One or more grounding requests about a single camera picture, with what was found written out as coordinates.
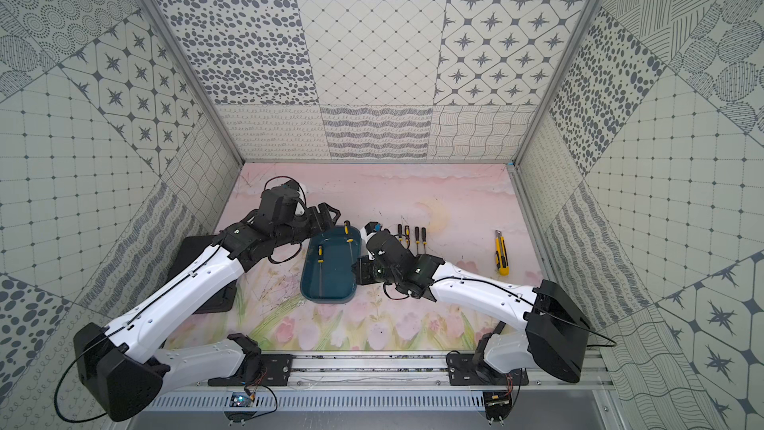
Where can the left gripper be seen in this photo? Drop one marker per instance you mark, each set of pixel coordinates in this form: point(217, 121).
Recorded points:
point(316, 218)

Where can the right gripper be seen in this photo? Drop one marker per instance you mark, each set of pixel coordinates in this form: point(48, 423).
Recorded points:
point(360, 268)

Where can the teal plastic storage box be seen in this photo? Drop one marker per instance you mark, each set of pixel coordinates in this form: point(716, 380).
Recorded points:
point(339, 257)

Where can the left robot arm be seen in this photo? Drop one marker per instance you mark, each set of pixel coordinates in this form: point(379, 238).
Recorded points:
point(124, 366)

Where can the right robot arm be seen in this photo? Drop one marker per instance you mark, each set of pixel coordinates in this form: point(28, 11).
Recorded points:
point(551, 332)

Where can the yellow utility knife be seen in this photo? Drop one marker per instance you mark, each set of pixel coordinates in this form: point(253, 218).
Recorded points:
point(501, 257)

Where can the green circuit board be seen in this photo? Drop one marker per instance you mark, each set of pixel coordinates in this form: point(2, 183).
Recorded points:
point(240, 400)

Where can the right controller board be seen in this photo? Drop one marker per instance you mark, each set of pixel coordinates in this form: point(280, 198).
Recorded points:
point(497, 406)

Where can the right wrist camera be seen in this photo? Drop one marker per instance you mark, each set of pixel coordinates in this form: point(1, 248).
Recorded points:
point(372, 227)

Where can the aluminium rail frame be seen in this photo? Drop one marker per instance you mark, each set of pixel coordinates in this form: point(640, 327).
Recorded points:
point(337, 369)

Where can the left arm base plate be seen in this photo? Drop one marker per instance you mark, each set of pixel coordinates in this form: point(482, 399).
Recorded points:
point(267, 369)

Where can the white slotted cable duct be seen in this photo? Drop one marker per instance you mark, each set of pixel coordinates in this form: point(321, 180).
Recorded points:
point(417, 400)

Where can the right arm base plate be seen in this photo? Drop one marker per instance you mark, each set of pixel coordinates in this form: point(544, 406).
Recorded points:
point(464, 372)

